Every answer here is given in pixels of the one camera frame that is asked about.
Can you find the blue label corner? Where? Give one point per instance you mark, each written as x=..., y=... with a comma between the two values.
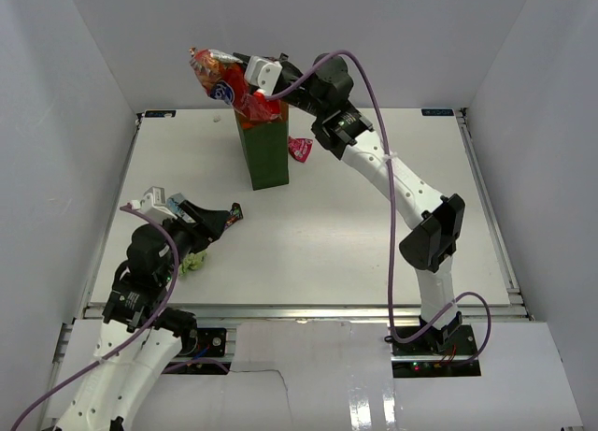
x=437, y=112
x=160, y=113

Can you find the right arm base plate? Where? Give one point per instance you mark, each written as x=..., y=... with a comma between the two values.
x=423, y=360

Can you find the blue label left corner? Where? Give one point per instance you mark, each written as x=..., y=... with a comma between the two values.
x=160, y=113

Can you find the light blue snack packet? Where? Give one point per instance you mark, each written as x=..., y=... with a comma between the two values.
x=173, y=203

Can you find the purple chocolate bar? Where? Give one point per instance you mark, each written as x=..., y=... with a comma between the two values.
x=235, y=215

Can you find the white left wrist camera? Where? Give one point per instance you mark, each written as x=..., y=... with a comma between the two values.
x=152, y=205

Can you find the brown and green paper bag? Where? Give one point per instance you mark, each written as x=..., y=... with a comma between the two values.
x=265, y=148

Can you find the aluminium front rail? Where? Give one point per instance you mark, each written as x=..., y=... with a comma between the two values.
x=516, y=311

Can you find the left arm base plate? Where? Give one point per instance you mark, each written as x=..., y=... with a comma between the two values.
x=204, y=342

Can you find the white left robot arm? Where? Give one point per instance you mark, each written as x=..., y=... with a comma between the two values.
x=139, y=334

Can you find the blue label right corner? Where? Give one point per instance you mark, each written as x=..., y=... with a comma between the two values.
x=437, y=112

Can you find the small pink snack packet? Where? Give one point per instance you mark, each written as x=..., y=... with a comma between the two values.
x=299, y=148

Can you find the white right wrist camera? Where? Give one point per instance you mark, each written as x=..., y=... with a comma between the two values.
x=262, y=74

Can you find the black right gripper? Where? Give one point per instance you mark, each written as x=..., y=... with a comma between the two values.
x=243, y=57

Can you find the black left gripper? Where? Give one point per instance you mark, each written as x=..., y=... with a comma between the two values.
x=211, y=223

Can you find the green snack packet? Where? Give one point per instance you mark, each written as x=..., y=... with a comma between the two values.
x=191, y=262

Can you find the large red candy bag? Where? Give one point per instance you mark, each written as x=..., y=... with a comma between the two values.
x=223, y=78

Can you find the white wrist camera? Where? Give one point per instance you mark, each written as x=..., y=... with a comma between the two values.
x=262, y=74
x=152, y=205

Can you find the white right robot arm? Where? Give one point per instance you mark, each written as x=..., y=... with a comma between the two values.
x=434, y=220

